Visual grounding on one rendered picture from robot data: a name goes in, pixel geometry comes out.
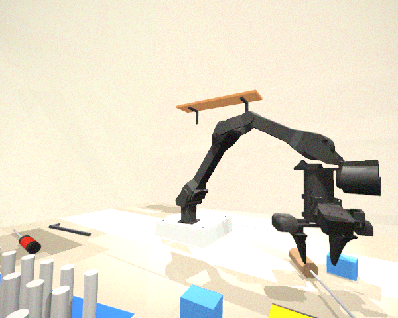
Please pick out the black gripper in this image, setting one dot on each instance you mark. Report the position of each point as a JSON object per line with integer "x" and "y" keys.
{"x": 286, "y": 223}

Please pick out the red and black screwdriver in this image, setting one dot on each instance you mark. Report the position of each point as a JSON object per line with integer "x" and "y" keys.
{"x": 28, "y": 243}

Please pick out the yellow cube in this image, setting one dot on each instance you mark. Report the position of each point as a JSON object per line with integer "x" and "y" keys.
{"x": 278, "y": 311}

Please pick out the blue flat strip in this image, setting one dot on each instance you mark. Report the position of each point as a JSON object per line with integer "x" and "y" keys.
{"x": 102, "y": 311}

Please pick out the grey l-shaped metal rod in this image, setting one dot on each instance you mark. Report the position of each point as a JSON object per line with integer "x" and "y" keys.
{"x": 56, "y": 226}

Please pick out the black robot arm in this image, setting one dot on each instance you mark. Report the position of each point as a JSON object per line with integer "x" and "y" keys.
{"x": 353, "y": 177}

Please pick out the blue cube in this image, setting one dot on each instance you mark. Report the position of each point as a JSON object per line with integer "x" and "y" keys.
{"x": 347, "y": 266}
{"x": 197, "y": 302}

